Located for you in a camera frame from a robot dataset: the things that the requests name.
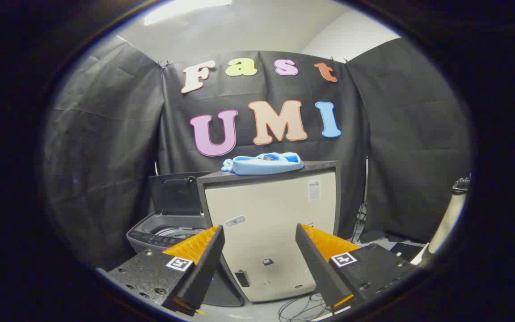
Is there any grey washing machine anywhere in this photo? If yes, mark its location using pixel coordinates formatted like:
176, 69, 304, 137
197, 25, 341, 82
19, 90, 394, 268
127, 212, 245, 308

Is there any light blue garment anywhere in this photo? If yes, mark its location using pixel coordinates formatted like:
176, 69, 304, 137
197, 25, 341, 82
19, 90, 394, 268
221, 152, 305, 176

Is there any beige curved stand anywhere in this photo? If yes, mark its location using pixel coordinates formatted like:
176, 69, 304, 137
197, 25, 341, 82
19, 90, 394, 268
426, 177, 471, 261

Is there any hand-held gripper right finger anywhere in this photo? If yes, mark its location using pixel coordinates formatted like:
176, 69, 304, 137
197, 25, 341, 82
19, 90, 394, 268
295, 223, 419, 314

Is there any black flat box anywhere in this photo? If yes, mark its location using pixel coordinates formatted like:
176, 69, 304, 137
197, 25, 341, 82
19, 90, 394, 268
389, 241, 424, 263

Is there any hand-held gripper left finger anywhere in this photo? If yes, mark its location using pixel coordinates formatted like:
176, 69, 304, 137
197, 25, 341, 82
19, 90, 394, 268
98, 225, 225, 317

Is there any beige cabinet with dark top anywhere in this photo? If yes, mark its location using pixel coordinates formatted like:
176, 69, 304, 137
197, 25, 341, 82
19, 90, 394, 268
197, 160, 341, 303

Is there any bundle of floor cables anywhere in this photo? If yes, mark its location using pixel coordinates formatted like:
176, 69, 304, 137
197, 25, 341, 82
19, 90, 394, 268
278, 293, 335, 322

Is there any black backdrop cloth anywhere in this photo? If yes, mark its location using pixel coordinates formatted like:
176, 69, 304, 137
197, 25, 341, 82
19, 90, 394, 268
43, 36, 472, 271

